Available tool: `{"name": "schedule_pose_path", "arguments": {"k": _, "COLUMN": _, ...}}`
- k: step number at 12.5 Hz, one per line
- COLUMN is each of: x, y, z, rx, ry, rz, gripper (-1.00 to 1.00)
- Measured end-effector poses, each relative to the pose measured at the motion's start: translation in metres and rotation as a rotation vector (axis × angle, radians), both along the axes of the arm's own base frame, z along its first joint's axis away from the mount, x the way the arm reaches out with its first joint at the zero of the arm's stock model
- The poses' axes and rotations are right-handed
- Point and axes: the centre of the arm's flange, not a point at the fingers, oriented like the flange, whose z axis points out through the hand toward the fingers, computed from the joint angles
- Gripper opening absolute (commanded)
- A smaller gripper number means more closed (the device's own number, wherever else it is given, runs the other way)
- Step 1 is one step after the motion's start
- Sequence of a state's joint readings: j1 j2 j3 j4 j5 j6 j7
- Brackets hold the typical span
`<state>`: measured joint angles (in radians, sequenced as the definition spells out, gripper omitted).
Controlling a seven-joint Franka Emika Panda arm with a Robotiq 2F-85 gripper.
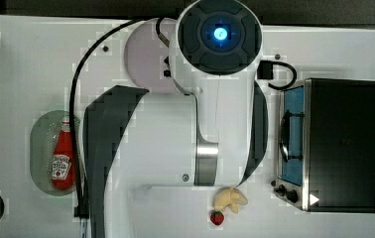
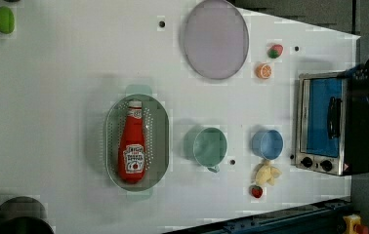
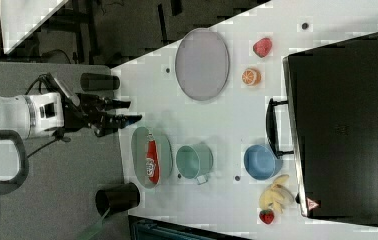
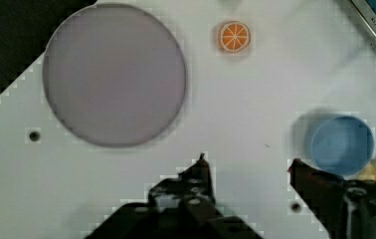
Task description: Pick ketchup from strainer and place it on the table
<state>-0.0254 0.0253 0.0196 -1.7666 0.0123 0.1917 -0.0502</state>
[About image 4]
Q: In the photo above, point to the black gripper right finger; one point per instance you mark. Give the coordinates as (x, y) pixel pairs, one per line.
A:
(346, 208)

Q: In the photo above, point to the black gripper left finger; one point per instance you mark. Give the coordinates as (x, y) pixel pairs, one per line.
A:
(183, 207)

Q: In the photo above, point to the blue cup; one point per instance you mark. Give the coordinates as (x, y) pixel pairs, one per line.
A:
(339, 144)

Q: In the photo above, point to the round lilac plate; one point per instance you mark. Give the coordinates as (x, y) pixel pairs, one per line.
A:
(114, 75)

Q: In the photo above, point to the orange slice toy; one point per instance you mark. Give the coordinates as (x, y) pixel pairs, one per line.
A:
(234, 36)

